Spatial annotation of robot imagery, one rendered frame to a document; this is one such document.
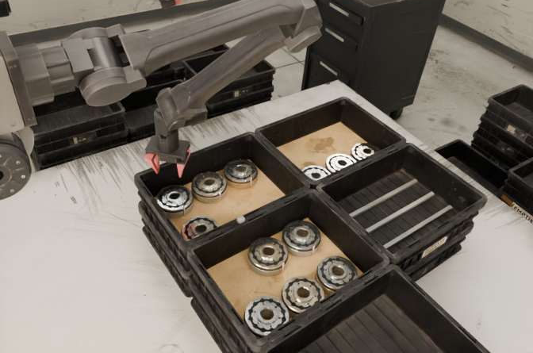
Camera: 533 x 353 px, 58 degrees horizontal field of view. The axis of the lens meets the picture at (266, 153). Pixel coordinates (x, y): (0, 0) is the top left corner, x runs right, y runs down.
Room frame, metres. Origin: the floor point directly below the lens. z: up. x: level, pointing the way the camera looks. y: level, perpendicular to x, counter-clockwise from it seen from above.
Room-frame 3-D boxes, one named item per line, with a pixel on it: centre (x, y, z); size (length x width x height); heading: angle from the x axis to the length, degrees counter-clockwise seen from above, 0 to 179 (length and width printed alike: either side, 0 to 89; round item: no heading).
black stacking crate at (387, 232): (0.97, -0.39, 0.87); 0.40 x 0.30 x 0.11; 129
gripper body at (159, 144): (0.94, 0.25, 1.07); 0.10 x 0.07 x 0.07; 85
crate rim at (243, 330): (0.72, -0.08, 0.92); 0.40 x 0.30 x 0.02; 129
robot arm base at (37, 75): (0.60, 0.35, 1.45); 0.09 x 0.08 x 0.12; 36
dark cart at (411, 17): (2.70, -0.56, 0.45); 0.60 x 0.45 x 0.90; 126
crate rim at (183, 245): (0.96, 0.11, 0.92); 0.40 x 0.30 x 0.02; 129
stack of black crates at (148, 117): (1.94, 0.56, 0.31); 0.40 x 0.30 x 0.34; 126
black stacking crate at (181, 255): (0.96, 0.11, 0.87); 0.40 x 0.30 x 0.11; 129
